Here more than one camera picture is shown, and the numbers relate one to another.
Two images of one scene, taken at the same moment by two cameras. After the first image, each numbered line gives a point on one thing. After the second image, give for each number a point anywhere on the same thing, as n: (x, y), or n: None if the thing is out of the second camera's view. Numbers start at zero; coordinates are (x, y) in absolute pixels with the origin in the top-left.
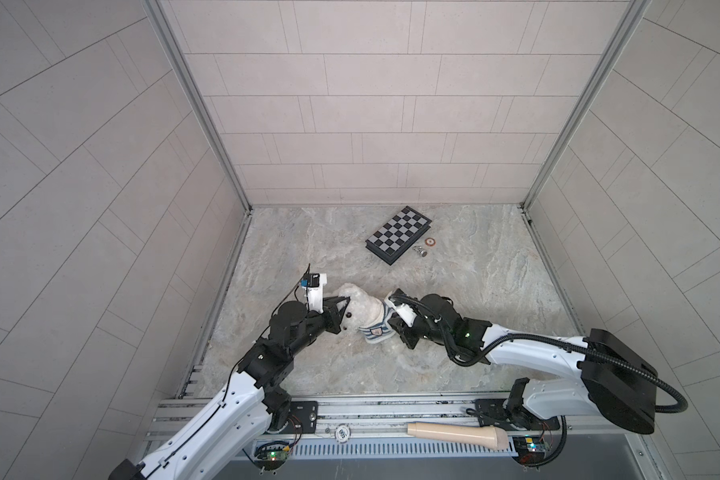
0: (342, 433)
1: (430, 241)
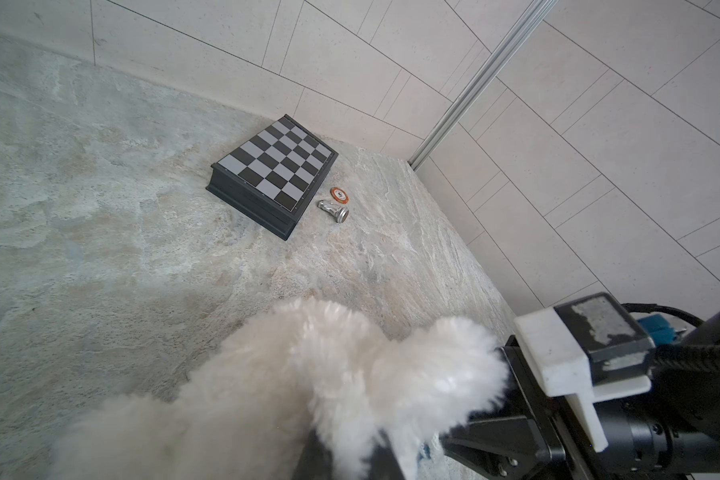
0: None
1: (339, 195)
